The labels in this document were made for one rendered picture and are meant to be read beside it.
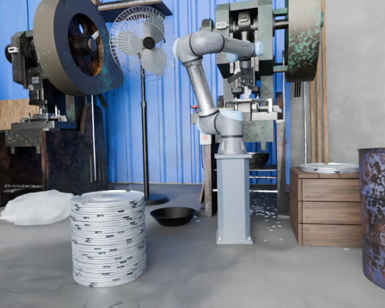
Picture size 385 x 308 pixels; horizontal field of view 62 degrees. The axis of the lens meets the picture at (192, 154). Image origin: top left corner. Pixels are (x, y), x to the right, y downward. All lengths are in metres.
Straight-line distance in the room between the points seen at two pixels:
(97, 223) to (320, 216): 1.03
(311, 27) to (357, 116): 1.70
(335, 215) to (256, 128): 0.81
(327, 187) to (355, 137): 2.03
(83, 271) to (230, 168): 0.81
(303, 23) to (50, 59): 1.77
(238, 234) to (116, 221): 0.70
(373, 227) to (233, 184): 0.65
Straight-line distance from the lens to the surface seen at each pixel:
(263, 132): 2.19
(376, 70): 3.76
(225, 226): 1.68
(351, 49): 3.75
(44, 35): 2.70
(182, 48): 1.68
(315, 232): 1.71
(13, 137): 3.06
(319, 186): 1.66
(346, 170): 1.75
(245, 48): 1.82
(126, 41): 2.74
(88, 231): 1.27
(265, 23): 2.42
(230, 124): 1.65
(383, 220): 1.30
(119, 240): 1.26
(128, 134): 3.90
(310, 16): 2.15
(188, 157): 3.68
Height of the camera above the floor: 0.54
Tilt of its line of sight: 3 degrees down
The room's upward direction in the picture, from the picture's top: 1 degrees counter-clockwise
